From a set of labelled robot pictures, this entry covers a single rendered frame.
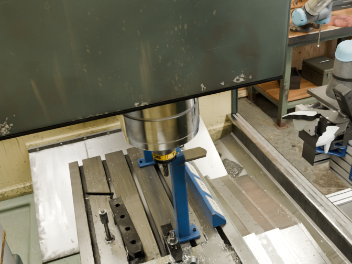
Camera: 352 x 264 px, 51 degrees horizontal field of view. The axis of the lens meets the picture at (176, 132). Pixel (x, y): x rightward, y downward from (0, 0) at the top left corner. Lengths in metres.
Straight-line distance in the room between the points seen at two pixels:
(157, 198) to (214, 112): 0.80
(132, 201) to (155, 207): 0.09
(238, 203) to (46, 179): 0.88
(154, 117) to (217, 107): 1.39
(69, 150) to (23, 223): 0.41
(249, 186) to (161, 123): 1.11
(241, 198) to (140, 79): 1.13
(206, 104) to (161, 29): 1.46
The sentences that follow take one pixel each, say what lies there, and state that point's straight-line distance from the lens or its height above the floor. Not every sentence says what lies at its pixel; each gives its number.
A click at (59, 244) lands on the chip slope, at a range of 1.67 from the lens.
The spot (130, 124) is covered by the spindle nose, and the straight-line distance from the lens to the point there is 0.68.
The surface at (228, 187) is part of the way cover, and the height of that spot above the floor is 0.72.
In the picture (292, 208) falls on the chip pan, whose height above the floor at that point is 0.67.
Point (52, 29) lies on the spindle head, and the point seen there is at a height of 1.69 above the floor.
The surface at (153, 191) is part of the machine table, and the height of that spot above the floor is 0.90.
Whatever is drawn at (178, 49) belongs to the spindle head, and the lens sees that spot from 0.56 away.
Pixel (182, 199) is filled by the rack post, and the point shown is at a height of 1.07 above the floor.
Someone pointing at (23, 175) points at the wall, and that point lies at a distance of 2.00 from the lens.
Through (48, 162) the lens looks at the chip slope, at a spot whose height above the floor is 0.82.
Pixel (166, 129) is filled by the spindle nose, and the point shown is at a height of 1.47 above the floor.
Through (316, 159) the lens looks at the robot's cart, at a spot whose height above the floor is 0.76.
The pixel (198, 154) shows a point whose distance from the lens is 1.03.
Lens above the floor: 1.81
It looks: 32 degrees down
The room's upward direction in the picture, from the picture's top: 5 degrees counter-clockwise
